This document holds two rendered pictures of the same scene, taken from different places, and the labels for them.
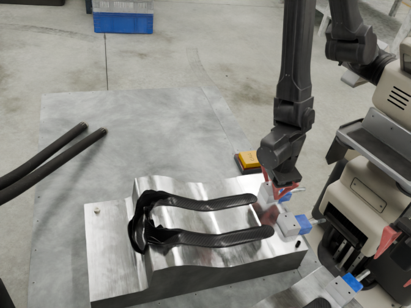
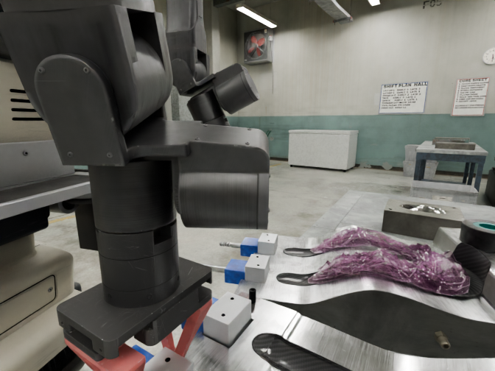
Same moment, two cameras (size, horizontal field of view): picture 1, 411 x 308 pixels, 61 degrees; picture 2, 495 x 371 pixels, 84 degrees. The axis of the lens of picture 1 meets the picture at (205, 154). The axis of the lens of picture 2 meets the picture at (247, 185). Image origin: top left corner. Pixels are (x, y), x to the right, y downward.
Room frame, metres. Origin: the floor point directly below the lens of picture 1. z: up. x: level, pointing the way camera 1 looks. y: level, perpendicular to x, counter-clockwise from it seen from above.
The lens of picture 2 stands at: (0.71, 0.02, 1.13)
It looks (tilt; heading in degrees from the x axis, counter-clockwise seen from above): 13 degrees down; 234
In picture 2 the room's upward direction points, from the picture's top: straight up
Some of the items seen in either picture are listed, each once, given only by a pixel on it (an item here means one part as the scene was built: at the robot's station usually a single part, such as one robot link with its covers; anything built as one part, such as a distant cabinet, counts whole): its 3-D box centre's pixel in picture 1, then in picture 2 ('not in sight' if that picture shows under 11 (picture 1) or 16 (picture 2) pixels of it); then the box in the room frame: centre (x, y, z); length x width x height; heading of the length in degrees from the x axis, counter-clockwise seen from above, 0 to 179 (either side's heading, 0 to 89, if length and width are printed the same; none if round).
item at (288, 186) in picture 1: (279, 183); (160, 331); (0.65, -0.20, 0.95); 0.07 x 0.07 x 0.09; 24
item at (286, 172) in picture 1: (284, 159); (141, 264); (0.67, -0.19, 1.02); 0.10 x 0.07 x 0.07; 24
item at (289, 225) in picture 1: (303, 223); (197, 312); (0.58, -0.27, 0.89); 0.13 x 0.05 x 0.05; 114
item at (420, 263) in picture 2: not in sight; (383, 253); (0.24, -0.22, 0.90); 0.26 x 0.18 x 0.08; 130
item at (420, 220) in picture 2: not in sight; (420, 218); (-0.20, -0.33, 0.84); 0.20 x 0.15 x 0.07; 113
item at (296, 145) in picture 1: (289, 142); (143, 188); (0.66, -0.19, 1.08); 0.07 x 0.06 x 0.07; 142
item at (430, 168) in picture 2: not in sight; (419, 168); (-5.60, -2.57, 0.16); 0.60 x 0.42 x 0.33; 106
